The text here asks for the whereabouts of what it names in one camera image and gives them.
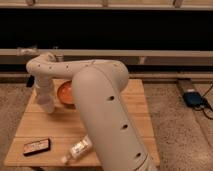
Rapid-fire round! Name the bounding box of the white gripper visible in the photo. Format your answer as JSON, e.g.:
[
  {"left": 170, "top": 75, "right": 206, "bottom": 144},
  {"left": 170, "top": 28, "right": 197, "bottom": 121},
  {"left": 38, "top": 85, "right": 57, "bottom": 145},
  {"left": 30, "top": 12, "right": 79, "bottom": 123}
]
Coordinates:
[{"left": 35, "top": 77, "right": 54, "bottom": 98}]

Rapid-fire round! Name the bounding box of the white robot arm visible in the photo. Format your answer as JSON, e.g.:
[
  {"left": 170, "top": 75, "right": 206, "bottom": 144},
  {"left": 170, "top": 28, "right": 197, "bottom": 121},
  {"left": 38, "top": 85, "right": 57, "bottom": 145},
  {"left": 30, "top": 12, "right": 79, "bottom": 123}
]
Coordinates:
[{"left": 26, "top": 53, "right": 158, "bottom": 171}]

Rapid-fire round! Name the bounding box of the orange bowl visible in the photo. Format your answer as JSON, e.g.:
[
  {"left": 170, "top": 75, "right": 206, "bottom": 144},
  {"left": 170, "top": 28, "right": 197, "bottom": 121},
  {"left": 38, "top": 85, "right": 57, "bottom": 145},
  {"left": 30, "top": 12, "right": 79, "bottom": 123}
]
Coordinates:
[{"left": 57, "top": 81, "right": 74, "bottom": 107}]

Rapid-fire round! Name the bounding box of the wooden table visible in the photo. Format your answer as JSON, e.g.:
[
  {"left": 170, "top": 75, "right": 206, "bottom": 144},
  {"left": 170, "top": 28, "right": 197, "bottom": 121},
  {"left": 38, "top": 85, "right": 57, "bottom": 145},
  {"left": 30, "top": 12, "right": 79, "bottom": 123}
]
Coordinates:
[{"left": 4, "top": 79, "right": 160, "bottom": 167}]

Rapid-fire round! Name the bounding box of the clear plastic bottle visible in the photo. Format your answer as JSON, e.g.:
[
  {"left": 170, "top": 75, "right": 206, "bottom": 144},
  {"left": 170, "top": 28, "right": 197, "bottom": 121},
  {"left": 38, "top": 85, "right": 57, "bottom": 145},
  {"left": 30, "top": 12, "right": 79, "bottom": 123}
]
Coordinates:
[{"left": 61, "top": 135, "right": 93, "bottom": 164}]

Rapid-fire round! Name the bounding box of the blue power adapter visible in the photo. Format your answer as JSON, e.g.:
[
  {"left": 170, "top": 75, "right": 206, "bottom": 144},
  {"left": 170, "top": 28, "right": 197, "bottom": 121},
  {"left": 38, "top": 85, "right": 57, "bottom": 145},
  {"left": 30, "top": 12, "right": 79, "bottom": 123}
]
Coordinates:
[{"left": 183, "top": 91, "right": 203, "bottom": 107}]

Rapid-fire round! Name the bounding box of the black cable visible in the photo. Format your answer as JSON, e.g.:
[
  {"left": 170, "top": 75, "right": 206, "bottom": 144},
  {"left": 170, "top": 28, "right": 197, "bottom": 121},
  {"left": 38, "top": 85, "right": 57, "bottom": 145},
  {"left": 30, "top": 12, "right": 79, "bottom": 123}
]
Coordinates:
[{"left": 198, "top": 83, "right": 213, "bottom": 120}]

